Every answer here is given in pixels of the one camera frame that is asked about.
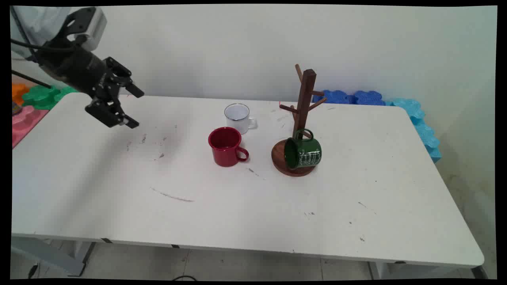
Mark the grey metal table leg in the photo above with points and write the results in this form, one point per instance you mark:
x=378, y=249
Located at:
x=51, y=255

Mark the brown wooden mug tree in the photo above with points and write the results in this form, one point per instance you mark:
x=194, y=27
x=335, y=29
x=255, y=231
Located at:
x=305, y=99

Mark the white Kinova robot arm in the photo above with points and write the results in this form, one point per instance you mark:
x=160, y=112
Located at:
x=33, y=23

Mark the dark blue foam mat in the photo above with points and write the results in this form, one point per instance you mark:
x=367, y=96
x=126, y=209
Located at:
x=369, y=97
x=336, y=97

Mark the light blue foam mat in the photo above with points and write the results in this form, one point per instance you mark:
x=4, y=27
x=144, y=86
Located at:
x=429, y=140
x=408, y=107

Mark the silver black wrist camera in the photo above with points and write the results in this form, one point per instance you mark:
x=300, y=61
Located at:
x=93, y=25

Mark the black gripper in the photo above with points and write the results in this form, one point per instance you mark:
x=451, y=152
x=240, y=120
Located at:
x=75, y=65

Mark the green foam mat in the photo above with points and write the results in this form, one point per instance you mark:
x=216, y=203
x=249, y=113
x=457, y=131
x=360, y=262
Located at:
x=41, y=97

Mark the white enamel mug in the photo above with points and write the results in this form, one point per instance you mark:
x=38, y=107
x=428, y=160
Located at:
x=239, y=118

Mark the red enamel mug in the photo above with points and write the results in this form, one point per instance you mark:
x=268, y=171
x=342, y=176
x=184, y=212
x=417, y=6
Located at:
x=225, y=148

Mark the thin black rod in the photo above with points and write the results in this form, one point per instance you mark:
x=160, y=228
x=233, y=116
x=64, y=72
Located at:
x=31, y=79

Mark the orange foam mat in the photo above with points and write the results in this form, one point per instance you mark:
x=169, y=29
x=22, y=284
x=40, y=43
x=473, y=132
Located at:
x=19, y=92

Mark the pink foam mat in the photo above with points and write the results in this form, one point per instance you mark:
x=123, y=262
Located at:
x=25, y=122

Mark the green enamel mug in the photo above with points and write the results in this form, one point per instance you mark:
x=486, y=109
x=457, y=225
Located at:
x=305, y=152

